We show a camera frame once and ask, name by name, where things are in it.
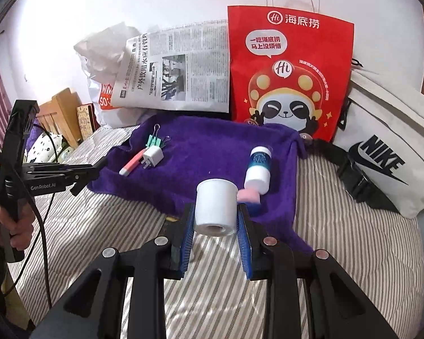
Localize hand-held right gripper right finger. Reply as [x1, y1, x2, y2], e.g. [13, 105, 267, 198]
[236, 203, 398, 339]

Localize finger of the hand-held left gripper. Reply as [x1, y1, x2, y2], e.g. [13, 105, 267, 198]
[60, 155, 108, 177]
[69, 175, 99, 195]

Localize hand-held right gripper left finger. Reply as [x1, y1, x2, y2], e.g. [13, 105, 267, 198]
[30, 203, 196, 339]

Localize pink pen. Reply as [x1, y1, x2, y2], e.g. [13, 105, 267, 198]
[119, 148, 148, 176]

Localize white toilet paper roll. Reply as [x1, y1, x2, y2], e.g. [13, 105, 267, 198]
[194, 178, 238, 236]

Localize pink sponge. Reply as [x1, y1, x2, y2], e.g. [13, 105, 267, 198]
[237, 189, 263, 206]

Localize white charger plug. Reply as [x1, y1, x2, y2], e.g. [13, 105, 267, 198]
[140, 147, 164, 169]

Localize blue and white bottle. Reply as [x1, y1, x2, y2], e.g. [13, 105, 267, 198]
[244, 146, 272, 195]

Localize green binder clip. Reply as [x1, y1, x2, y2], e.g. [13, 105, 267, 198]
[146, 124, 164, 148]

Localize white pillow black dots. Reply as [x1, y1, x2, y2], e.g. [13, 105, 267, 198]
[26, 132, 73, 165]

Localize brown box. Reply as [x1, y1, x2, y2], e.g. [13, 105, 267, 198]
[76, 103, 101, 138]

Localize wooden headboard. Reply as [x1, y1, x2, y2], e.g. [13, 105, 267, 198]
[35, 88, 83, 147]

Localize purple towel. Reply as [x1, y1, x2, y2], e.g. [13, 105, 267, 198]
[88, 113, 315, 255]

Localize striped white cloth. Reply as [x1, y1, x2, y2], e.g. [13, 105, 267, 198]
[7, 123, 424, 339]

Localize white plastic bag red label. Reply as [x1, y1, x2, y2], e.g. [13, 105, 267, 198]
[73, 22, 142, 129]

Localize newspaper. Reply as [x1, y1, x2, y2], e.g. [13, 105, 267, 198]
[110, 21, 231, 114]

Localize white canvas bag black logo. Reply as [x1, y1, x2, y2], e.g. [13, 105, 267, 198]
[332, 67, 424, 219]

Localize red panda paper bag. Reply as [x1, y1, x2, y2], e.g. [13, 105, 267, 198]
[227, 0, 354, 142]

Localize black cable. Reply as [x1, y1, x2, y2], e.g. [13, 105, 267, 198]
[7, 127, 62, 311]

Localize black bag strap with buckle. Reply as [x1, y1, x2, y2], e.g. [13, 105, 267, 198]
[306, 60, 400, 214]

